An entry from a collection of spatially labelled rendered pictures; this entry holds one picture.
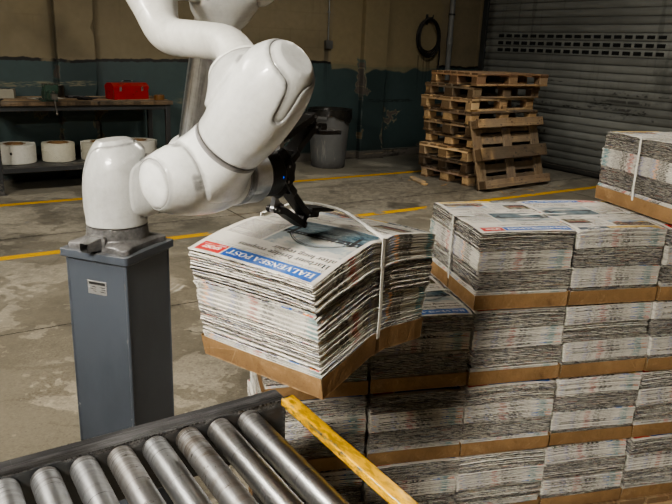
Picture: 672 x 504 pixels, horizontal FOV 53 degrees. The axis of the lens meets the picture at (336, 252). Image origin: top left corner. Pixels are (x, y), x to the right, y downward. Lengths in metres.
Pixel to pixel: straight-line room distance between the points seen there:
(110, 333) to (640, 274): 1.48
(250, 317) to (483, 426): 1.07
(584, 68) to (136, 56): 5.66
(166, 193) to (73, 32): 7.17
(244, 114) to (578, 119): 8.98
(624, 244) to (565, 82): 7.91
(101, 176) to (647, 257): 1.51
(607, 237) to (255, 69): 1.37
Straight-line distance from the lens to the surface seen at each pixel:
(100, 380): 1.93
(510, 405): 2.09
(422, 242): 1.34
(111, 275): 1.78
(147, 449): 1.35
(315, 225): 1.28
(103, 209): 1.76
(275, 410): 1.46
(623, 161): 2.34
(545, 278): 1.97
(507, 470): 2.21
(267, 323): 1.18
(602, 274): 2.06
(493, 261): 1.88
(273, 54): 0.88
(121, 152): 1.75
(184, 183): 0.93
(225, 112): 0.90
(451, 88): 8.32
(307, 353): 1.14
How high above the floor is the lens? 1.51
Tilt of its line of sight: 17 degrees down
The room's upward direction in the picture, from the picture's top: 2 degrees clockwise
